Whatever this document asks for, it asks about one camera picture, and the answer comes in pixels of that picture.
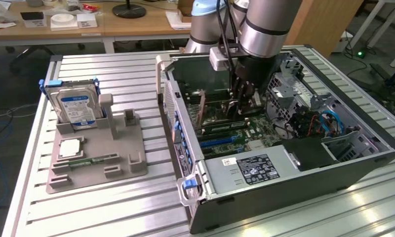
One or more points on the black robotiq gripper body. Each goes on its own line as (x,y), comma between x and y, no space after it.
(256,69)

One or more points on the green gpu card with bracket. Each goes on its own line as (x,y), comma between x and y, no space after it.
(202,111)

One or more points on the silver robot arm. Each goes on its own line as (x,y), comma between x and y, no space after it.
(264,32)

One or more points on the black installed ram stick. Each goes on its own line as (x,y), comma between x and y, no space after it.
(226,126)

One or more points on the metal disk bay cage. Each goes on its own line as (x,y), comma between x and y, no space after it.
(284,98)

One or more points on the green motherboard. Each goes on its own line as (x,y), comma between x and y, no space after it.
(250,138)

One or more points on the blue expansion slot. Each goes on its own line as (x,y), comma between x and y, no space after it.
(217,142)

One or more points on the black power connector bundle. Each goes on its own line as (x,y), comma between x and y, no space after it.
(301,124)

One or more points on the wooden cabinet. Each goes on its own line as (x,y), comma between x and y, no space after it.
(320,24)

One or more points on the grey power supply unit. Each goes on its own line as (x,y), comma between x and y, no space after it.
(224,177)

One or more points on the white paper stack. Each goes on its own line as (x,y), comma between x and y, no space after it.
(178,21)

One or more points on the cardboard box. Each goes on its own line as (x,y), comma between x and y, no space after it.
(185,8)

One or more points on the blue case latch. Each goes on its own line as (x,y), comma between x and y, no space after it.
(189,184)

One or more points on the black open pc case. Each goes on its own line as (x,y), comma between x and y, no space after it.
(284,197)

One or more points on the wooden desk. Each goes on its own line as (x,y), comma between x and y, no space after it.
(136,27)

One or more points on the grey plastic parts rack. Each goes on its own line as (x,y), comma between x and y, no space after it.
(95,138)

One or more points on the black round lamp base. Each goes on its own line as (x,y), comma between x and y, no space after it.
(129,11)

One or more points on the hard disk in blue caddy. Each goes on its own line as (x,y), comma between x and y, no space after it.
(74,108)

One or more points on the green ram stick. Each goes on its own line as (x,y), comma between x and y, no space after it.
(87,162)

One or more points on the silver cpu chip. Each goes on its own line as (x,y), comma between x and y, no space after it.
(70,148)

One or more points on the small white box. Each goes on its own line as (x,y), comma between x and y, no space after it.
(86,21)

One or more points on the red packet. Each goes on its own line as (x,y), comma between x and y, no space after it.
(90,8)

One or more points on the white round container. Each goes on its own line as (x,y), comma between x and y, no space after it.
(65,22)

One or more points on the black office chair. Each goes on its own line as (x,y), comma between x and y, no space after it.
(31,58)

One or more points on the white box with black top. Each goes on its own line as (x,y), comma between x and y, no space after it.
(34,19)

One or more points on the white paper tag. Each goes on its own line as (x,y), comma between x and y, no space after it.
(3,25)

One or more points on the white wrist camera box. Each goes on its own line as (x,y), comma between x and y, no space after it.
(221,59)

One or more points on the grey metal bay bracket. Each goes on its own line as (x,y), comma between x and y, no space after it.
(344,144)

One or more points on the white desk frame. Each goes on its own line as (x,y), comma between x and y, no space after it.
(376,22)

